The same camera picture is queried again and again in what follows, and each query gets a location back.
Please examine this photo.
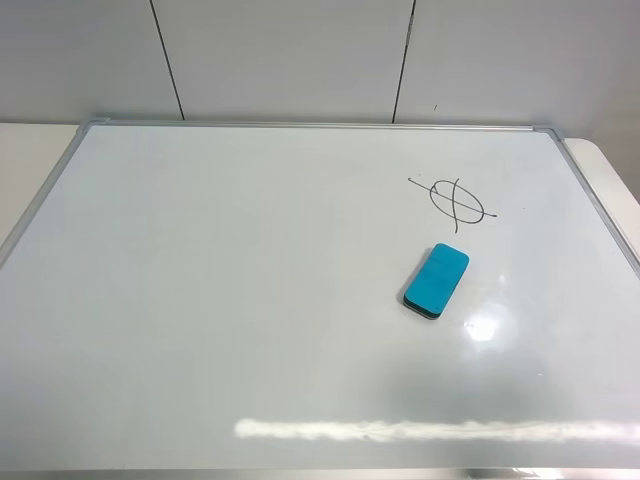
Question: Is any white whiteboard with aluminium frame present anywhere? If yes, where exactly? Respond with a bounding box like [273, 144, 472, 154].
[1, 120, 639, 478]

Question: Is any blue whiteboard eraser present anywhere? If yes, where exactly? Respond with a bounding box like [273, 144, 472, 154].
[403, 243, 470, 319]

